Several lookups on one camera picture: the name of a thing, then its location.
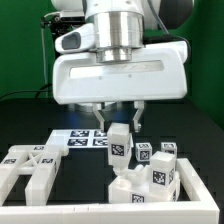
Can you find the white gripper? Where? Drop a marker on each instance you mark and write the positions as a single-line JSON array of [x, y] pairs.
[[155, 72]]

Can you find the white chair seat part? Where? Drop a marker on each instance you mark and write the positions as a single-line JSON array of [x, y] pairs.
[[135, 187]]

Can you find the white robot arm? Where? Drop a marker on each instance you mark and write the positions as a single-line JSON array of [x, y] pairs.
[[123, 52]]

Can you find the white tagged cube left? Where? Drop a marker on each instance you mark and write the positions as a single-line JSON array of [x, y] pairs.
[[143, 151]]

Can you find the white tagged cube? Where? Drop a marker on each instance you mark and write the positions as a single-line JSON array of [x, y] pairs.
[[169, 147], [143, 151]]

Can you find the white tagged cube right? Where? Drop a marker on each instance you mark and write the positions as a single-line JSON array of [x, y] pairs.
[[169, 147]]

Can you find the white U-shaped fence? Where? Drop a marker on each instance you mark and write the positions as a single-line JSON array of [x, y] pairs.
[[200, 209]]

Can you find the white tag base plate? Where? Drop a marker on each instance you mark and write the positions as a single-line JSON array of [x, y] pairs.
[[78, 138]]

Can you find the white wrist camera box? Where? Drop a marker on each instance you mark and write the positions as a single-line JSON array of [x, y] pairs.
[[77, 40]]

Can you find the white chair back frame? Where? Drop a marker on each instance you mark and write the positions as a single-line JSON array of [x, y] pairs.
[[40, 162]]

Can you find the grey mounted camera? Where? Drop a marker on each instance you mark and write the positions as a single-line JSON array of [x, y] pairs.
[[75, 14]]

